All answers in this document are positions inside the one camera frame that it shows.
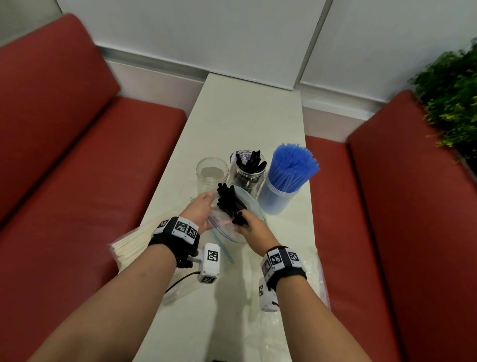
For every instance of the black left wristband with markers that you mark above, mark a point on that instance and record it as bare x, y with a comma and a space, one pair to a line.
171, 244

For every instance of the person's right forearm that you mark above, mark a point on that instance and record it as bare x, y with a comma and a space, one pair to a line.
320, 324

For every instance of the bag of black straws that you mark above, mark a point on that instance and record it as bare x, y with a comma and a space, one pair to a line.
229, 203

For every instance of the black wristband with markers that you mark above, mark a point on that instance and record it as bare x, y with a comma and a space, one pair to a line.
287, 274
171, 244

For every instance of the small bunch of black straws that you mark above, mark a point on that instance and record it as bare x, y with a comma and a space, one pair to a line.
253, 164

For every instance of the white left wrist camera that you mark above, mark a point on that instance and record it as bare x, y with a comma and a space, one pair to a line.
208, 270

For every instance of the red sofa beside plant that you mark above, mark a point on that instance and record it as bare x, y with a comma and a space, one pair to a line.
413, 231

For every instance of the black right wristband with markers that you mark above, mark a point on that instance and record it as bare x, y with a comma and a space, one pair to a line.
287, 274

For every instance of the clear bag with white strips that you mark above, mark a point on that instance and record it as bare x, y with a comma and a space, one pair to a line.
257, 212

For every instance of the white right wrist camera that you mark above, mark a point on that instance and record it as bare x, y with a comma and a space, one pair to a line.
266, 302

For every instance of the person's right hand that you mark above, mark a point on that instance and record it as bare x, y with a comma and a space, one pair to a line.
259, 235

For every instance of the clear glass jar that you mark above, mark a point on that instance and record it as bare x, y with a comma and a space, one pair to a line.
212, 175
246, 182

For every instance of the green plant hedge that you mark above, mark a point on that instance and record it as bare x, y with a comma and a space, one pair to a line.
449, 97

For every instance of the clear plastic bag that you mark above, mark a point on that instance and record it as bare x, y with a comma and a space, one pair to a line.
316, 272

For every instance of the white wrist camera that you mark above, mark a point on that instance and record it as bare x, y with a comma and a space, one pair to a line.
266, 302
208, 270

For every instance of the frosted plastic jar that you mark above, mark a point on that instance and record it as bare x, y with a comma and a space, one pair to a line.
275, 203

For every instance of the person's left hand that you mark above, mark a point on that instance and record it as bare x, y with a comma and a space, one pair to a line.
199, 210

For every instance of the person's left forearm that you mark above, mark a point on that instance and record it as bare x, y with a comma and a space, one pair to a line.
104, 309

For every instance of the small bunch of blue straws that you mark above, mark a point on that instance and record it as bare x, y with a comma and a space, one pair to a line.
292, 166

